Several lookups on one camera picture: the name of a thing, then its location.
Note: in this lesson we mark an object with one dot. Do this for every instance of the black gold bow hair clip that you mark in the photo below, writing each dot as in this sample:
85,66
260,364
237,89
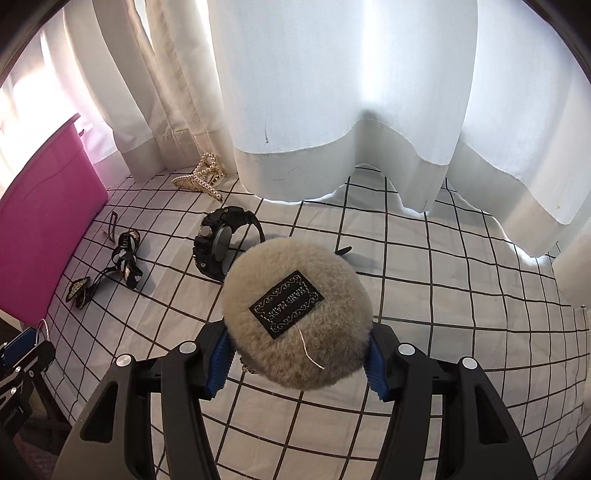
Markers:
77,290

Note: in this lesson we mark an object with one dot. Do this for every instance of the black wrist watch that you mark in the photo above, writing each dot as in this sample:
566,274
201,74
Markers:
205,235

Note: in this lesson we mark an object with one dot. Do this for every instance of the pearl hair claw clip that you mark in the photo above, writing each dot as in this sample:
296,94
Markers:
203,177

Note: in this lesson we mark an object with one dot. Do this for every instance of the thin metal hairpin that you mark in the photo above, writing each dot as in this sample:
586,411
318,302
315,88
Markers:
111,226

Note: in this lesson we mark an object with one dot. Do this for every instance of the white black checked sheet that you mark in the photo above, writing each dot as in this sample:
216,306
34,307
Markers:
415,277

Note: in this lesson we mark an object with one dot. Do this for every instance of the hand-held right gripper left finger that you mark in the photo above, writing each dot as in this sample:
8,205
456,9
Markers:
219,364

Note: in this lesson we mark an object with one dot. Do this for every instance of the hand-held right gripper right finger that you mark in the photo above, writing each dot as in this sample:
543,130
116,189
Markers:
376,369

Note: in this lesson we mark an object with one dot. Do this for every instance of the cream curtain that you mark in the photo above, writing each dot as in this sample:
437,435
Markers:
184,92

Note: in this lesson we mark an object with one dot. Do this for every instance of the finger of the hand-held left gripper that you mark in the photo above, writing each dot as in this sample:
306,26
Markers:
21,344

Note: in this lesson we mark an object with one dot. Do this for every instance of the small black clip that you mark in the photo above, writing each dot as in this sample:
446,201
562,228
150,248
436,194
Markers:
344,250

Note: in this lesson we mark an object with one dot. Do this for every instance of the thin silver bangle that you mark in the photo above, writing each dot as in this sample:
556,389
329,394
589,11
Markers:
45,330

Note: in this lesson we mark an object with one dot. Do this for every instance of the pink plastic tub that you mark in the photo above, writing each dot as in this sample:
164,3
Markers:
41,221

